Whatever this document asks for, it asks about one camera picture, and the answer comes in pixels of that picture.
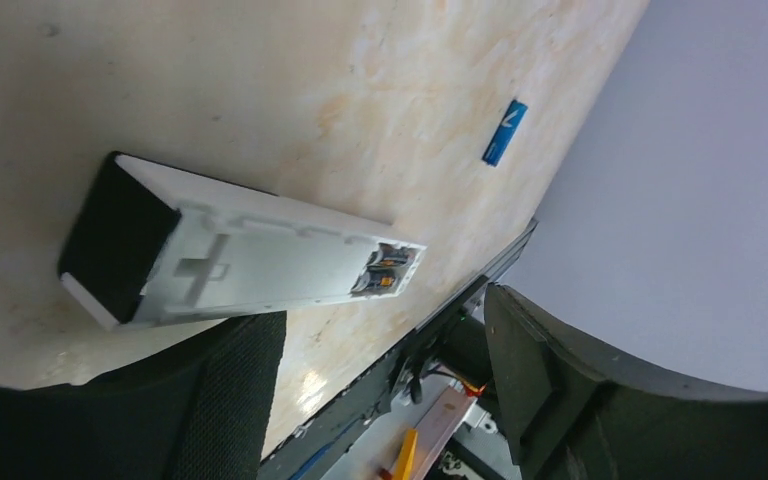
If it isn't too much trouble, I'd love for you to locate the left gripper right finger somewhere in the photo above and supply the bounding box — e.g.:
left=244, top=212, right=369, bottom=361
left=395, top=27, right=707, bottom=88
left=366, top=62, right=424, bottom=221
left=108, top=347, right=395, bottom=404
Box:
left=484, top=284, right=768, bottom=479

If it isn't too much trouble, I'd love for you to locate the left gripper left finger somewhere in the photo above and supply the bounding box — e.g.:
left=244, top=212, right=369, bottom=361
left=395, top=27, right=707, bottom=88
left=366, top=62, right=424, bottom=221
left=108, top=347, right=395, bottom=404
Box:
left=0, top=312, right=287, bottom=479

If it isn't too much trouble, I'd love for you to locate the white remote control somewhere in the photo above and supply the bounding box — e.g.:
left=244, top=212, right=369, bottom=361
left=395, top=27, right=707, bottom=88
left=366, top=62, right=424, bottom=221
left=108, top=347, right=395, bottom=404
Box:
left=57, top=151, right=426, bottom=329

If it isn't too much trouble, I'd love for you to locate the dark battery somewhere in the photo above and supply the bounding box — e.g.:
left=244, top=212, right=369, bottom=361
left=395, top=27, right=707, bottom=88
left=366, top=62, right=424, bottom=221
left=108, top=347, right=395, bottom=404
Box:
left=351, top=269, right=401, bottom=294

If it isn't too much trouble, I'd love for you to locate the yellow plastic tool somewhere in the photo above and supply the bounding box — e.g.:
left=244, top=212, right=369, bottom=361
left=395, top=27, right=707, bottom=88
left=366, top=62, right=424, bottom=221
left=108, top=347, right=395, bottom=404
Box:
left=377, top=428, right=419, bottom=480

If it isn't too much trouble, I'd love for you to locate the blue battery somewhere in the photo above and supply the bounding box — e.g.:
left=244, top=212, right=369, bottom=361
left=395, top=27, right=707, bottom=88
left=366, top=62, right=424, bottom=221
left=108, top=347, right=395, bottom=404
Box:
left=481, top=99, right=528, bottom=167

